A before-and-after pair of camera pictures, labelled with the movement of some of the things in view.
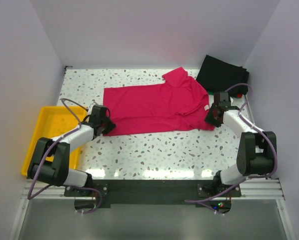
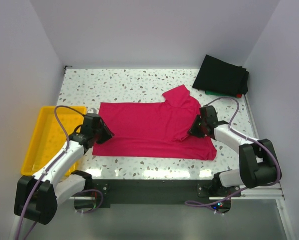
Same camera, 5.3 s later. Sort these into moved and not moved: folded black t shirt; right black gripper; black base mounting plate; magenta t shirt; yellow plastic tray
Moved: right black gripper; magenta t shirt
Not moved: black base mounting plate; yellow plastic tray; folded black t shirt
